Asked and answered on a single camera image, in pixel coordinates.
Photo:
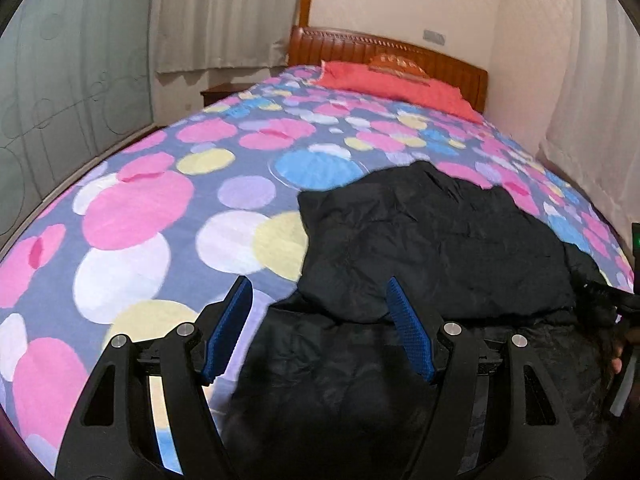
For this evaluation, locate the black puffer jacket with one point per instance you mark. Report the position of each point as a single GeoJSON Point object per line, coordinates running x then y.
{"type": "Point", "coordinates": [430, 240]}

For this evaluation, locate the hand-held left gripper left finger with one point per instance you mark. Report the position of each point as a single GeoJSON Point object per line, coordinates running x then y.
{"type": "Point", "coordinates": [227, 330]}

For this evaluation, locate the long white sheer curtain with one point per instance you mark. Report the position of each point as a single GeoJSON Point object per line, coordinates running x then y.
{"type": "Point", "coordinates": [595, 85]}

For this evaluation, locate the wooden headboard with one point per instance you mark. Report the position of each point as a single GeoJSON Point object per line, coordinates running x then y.
{"type": "Point", "coordinates": [340, 47]}

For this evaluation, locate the frosted glass wardrobe door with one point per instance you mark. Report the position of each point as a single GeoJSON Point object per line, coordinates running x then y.
{"type": "Point", "coordinates": [65, 70]}

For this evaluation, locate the short white curtain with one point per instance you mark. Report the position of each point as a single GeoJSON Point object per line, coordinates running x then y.
{"type": "Point", "coordinates": [225, 10]}

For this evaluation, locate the grey wall outlet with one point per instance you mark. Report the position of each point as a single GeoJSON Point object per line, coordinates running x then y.
{"type": "Point", "coordinates": [434, 36]}

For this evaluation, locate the polka dot bed sheet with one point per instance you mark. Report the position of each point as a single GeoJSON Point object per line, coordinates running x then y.
{"type": "Point", "coordinates": [150, 210]}

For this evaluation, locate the orange patterned cushion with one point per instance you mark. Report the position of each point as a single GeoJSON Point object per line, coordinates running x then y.
{"type": "Point", "coordinates": [397, 64]}

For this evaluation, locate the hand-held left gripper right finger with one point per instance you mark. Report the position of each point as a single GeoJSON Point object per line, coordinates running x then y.
{"type": "Point", "coordinates": [412, 330]}

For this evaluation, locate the wooden nightstand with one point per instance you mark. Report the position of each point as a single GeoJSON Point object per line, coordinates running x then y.
{"type": "Point", "coordinates": [222, 94]}

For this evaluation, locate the red pillow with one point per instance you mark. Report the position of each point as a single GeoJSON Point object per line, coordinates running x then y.
{"type": "Point", "coordinates": [390, 90]}

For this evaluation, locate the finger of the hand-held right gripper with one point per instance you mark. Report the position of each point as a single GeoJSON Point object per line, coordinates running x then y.
{"type": "Point", "coordinates": [607, 296]}

